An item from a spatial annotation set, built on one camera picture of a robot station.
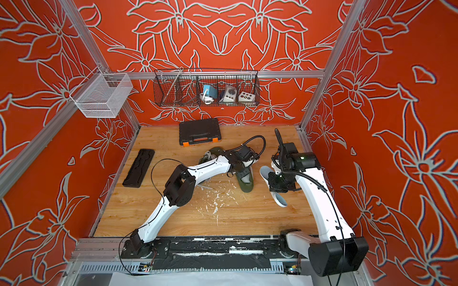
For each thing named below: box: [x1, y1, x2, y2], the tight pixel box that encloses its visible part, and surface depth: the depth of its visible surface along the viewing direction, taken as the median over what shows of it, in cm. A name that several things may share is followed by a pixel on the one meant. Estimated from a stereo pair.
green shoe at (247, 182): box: [236, 166, 255, 193], surface depth 91 cm
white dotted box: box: [237, 91, 256, 102], surface depth 96 cm
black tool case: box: [178, 117, 222, 148], surface depth 113 cm
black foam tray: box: [122, 148, 156, 189], surface depth 100 cm
